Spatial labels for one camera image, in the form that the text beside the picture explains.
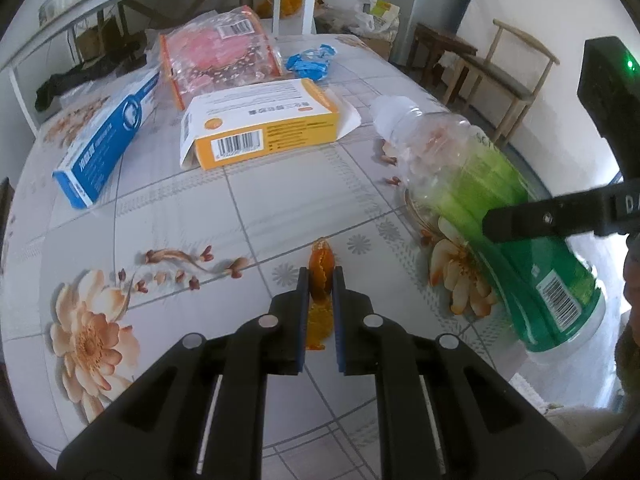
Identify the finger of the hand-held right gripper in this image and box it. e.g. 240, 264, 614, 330
482, 191, 613, 245

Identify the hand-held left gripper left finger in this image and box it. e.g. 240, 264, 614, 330
56, 266, 312, 480

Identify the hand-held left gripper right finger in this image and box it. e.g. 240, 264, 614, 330
332, 266, 586, 480

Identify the orange candy wrapper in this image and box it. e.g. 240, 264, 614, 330
306, 239, 337, 352

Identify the green clear plastic bottle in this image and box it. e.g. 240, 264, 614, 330
369, 96, 607, 355

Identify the orange white carton box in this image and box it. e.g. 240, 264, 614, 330
179, 78, 362, 171

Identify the wooden chair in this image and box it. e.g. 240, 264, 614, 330
442, 19, 560, 148

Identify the floral tablecloth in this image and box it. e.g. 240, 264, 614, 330
0, 34, 601, 480

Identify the dark wooden stool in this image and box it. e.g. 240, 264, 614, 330
406, 22, 478, 88

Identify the white fleece garment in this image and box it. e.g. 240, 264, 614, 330
510, 372, 631, 461

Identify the cardboard box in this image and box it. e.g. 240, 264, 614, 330
360, 32, 393, 61

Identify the white printed plastic bag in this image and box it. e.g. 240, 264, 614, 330
354, 0, 401, 36

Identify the blue crumpled wrapper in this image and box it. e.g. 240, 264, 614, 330
285, 45, 337, 82

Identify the blue white carton box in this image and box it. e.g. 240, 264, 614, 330
52, 67, 162, 210

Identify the pink package orange edge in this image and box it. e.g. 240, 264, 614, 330
159, 5, 283, 111

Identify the black cloth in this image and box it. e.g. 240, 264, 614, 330
34, 30, 148, 111

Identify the white metal shelf frame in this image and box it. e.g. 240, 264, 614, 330
0, 0, 323, 136

